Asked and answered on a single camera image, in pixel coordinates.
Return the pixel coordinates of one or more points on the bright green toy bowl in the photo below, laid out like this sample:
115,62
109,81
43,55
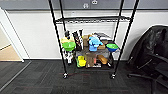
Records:
69,45

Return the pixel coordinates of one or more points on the brown printed carton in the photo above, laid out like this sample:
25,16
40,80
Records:
90,60

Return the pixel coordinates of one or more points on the green bowl blue rim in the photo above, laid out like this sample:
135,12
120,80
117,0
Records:
112,46

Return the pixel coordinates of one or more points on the orange-brown toy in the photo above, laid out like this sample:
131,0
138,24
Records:
103,59

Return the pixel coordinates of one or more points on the black office chair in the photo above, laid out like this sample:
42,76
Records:
150,43

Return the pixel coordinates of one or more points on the black flat box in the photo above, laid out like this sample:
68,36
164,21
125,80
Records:
104,36

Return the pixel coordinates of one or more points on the white bottle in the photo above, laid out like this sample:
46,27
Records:
69,56

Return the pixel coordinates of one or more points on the blue plush toy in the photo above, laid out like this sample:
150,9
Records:
95,42

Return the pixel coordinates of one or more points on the brown upright carton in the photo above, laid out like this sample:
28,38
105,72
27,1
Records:
86,40

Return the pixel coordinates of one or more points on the white door frame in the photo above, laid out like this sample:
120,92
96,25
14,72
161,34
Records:
17,43

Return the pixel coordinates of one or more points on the yellow-green box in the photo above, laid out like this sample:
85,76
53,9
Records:
81,61

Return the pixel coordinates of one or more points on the black striped package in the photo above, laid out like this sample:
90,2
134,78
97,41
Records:
78,40

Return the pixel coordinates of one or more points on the small dark bottle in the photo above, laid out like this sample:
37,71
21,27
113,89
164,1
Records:
67,34

